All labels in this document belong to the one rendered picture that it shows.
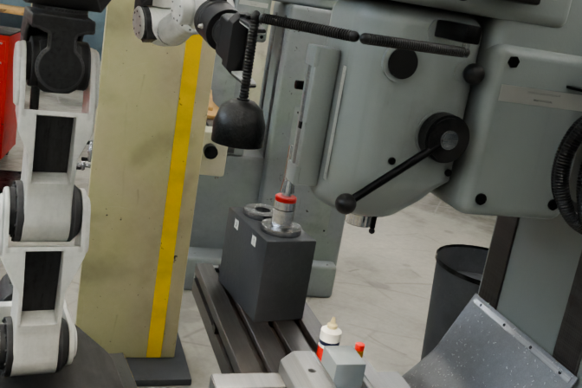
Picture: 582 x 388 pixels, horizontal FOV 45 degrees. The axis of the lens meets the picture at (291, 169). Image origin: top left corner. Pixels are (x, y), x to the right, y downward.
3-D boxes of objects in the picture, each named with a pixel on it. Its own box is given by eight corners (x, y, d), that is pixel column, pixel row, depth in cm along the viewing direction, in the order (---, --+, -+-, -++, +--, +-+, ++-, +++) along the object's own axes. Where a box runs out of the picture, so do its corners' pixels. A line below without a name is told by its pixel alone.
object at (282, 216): (292, 223, 157) (296, 198, 155) (292, 230, 152) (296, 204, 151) (270, 220, 156) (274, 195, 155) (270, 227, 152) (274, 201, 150)
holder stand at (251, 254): (253, 323, 151) (268, 236, 146) (216, 280, 170) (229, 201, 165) (302, 320, 157) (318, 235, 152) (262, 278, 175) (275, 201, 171)
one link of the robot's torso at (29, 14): (16, 71, 175) (21, -2, 171) (69, 75, 181) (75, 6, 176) (26, 93, 151) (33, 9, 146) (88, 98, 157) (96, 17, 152)
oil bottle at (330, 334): (317, 373, 135) (327, 321, 133) (311, 362, 139) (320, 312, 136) (337, 373, 136) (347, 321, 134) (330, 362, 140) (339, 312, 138)
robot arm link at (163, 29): (164, 36, 155) (139, 54, 172) (208, 36, 160) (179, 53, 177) (159, -12, 155) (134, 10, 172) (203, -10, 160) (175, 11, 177)
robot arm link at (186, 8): (187, 43, 142) (169, 22, 150) (236, 43, 147) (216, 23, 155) (194, -11, 136) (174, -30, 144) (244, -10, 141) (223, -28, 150)
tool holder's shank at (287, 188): (294, 195, 154) (301, 145, 152) (294, 198, 151) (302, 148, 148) (279, 192, 154) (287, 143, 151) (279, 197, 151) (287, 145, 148)
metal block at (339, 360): (330, 397, 113) (336, 365, 112) (317, 377, 119) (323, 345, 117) (359, 397, 115) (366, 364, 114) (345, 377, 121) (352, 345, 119)
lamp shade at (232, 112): (199, 138, 97) (205, 93, 95) (234, 134, 102) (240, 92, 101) (239, 151, 93) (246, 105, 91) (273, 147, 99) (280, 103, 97)
